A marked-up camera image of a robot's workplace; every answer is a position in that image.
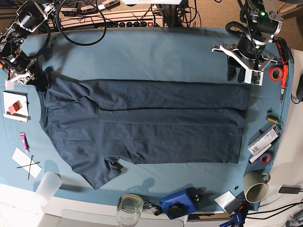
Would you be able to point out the white paper card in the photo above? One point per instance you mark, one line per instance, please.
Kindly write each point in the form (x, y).
(22, 159)

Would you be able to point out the beige ceramic mug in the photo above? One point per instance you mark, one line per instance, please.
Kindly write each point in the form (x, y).
(255, 186)

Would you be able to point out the orange black pliers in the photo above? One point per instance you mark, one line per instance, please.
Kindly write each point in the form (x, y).
(283, 50)

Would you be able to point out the white power strip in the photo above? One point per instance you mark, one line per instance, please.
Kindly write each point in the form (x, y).
(114, 20)

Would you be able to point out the white notepad with red block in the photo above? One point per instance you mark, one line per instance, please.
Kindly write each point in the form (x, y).
(15, 107)

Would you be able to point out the metal padlock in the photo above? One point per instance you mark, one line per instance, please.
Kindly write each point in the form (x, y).
(155, 209)

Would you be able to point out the black remote control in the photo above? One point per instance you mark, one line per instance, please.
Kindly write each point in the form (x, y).
(234, 205)

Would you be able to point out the blue plastic box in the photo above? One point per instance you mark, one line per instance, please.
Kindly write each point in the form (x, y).
(180, 204)

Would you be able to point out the black hair pins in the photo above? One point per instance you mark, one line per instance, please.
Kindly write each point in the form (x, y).
(32, 162)

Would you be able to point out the blue clamp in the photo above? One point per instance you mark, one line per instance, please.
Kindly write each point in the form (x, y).
(238, 218)

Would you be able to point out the red tape roll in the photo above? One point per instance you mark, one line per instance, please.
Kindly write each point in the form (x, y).
(276, 73)

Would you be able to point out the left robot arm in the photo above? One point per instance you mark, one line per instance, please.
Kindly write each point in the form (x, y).
(260, 22)

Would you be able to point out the purple tape roll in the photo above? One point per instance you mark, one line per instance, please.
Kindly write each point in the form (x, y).
(265, 158)

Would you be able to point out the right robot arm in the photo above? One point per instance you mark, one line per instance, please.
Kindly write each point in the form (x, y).
(30, 16)

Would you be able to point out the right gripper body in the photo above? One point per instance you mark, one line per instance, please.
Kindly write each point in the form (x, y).
(20, 70)

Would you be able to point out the white business card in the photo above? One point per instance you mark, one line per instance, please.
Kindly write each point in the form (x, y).
(225, 199)

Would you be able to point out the pink glue tube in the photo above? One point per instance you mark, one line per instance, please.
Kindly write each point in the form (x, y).
(24, 141)

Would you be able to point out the orange screwdriver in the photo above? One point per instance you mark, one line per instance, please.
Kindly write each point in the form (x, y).
(284, 79)

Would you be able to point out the grey packaged device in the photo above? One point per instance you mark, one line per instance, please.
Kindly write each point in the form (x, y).
(265, 139)

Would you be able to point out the light blue table cloth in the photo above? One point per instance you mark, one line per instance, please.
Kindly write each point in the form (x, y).
(175, 54)

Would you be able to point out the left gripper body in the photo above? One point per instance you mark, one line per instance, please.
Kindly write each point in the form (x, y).
(247, 54)

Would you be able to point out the frosted plastic cup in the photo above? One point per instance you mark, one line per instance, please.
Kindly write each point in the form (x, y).
(49, 185)

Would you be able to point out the clear glass jar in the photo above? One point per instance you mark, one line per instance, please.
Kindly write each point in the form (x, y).
(129, 210)

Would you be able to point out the dark blue T-shirt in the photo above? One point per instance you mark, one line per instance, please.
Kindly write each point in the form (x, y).
(93, 124)

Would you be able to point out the yellow black battery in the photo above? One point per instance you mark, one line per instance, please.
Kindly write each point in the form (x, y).
(272, 119)

